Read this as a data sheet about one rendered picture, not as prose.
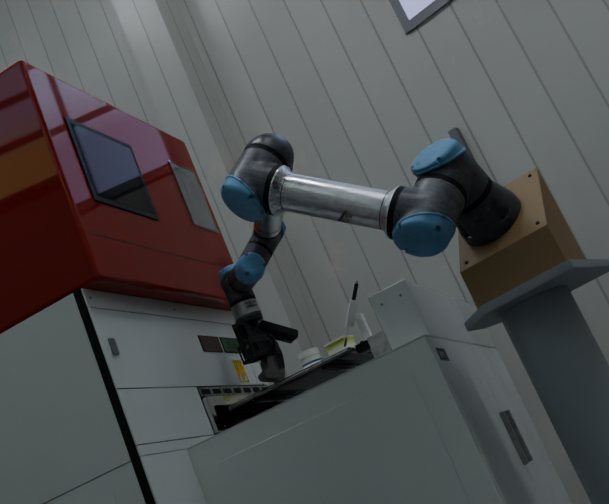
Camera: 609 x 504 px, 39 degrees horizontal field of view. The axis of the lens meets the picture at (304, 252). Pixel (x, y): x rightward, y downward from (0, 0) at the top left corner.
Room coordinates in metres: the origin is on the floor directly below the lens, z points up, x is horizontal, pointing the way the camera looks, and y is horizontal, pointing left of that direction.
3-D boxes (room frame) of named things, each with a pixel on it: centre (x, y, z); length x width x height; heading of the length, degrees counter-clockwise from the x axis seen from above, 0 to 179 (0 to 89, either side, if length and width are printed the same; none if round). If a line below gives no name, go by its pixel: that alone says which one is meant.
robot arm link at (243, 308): (2.32, 0.21, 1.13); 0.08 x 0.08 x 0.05
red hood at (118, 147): (2.33, 0.69, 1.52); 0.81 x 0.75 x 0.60; 164
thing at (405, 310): (2.20, -0.21, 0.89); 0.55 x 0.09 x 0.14; 164
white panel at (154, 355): (2.24, 0.38, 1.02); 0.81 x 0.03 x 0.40; 164
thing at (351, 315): (2.57, -0.06, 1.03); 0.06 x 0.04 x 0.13; 74
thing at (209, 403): (2.41, 0.32, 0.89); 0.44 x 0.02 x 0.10; 164
